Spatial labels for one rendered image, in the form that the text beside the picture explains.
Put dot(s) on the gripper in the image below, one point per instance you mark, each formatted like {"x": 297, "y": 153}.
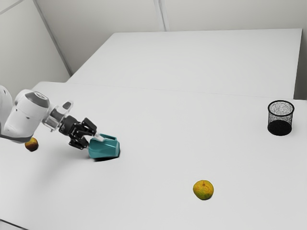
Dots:
{"x": 67, "y": 125}

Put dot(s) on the teal faceted mug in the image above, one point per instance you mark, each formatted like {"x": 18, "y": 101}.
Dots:
{"x": 104, "y": 148}

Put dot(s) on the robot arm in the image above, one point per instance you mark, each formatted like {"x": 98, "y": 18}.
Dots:
{"x": 24, "y": 112}

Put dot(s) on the yellow-green orange fruit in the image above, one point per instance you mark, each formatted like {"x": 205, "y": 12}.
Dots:
{"x": 32, "y": 144}
{"x": 203, "y": 189}

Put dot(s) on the black mesh pen holder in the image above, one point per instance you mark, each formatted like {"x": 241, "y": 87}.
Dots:
{"x": 280, "y": 118}

